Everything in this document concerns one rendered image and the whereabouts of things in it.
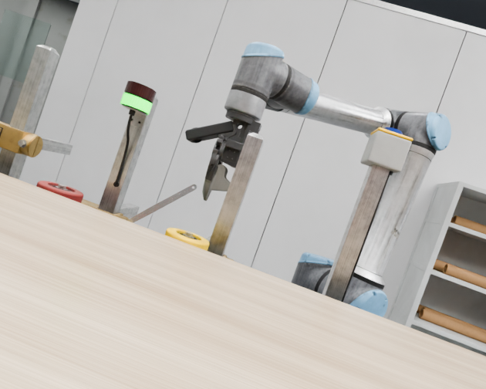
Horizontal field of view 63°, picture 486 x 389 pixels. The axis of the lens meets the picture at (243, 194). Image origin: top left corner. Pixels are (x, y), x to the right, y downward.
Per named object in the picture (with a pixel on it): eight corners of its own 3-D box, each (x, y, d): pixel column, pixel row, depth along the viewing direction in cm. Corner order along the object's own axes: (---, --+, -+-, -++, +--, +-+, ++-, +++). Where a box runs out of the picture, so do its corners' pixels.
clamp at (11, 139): (-12, 140, 91) (-5, 119, 91) (40, 159, 90) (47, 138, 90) (-33, 136, 85) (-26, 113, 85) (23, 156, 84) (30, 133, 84)
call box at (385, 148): (358, 166, 84) (370, 132, 84) (389, 177, 84) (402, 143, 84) (365, 164, 77) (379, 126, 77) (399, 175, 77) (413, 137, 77)
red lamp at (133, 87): (130, 96, 83) (133, 86, 83) (156, 105, 83) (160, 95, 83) (119, 88, 77) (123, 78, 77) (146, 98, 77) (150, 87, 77)
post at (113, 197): (74, 294, 88) (145, 92, 87) (89, 300, 88) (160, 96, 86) (65, 299, 85) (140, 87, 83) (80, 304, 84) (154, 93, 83)
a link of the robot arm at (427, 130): (337, 315, 139) (420, 122, 141) (377, 340, 125) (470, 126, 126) (309, 307, 130) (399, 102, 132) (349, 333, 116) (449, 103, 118)
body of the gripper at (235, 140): (242, 171, 87) (261, 120, 87) (207, 158, 88) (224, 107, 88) (245, 173, 95) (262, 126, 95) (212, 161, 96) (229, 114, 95)
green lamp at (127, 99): (126, 107, 84) (129, 97, 83) (153, 116, 83) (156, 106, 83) (115, 100, 78) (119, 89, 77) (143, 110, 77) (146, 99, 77)
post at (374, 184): (293, 362, 84) (366, 164, 83) (315, 370, 84) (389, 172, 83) (294, 371, 80) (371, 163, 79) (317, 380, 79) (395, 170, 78)
